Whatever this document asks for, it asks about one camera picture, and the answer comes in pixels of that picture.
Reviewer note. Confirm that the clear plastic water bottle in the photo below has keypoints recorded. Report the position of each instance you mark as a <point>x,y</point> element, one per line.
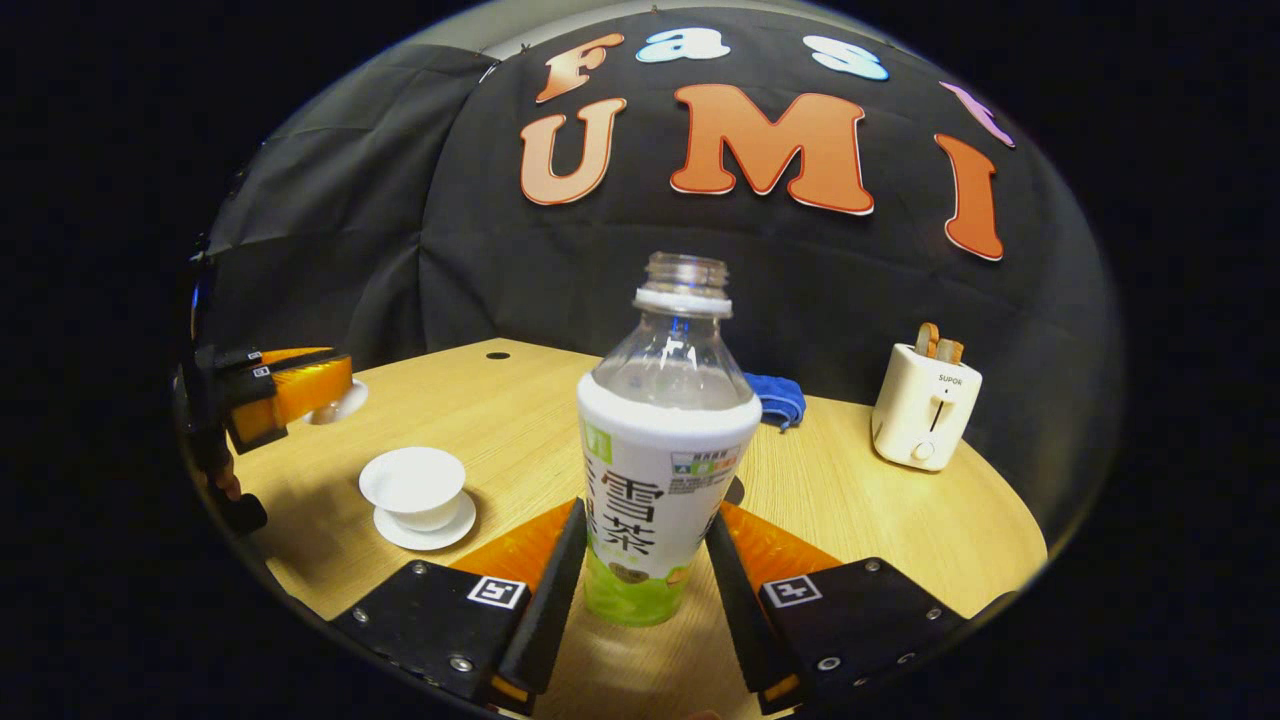
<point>660,480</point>

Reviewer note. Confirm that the white toaster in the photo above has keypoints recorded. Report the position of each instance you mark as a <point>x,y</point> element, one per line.
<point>920,410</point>

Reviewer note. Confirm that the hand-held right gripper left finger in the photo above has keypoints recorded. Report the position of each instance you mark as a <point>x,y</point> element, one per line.
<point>542,630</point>

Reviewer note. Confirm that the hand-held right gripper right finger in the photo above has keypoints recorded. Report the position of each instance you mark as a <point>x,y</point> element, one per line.
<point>745,630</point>

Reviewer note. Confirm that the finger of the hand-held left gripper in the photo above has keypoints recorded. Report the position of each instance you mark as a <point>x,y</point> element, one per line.
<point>295,400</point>
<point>240,360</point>

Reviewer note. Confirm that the white saucer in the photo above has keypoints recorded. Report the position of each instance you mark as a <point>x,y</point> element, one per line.
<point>440,535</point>

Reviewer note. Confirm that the blue towel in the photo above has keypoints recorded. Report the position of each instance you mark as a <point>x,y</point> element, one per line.
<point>778,398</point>

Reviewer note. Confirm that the white teacup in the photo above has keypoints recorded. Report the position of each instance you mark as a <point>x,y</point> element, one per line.
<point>412,485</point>

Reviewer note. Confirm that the black backdrop cloth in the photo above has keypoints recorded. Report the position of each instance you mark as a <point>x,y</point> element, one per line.
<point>520,270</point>

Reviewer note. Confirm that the brown bread slice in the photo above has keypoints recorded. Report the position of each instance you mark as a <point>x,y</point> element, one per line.
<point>927,340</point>
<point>950,351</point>

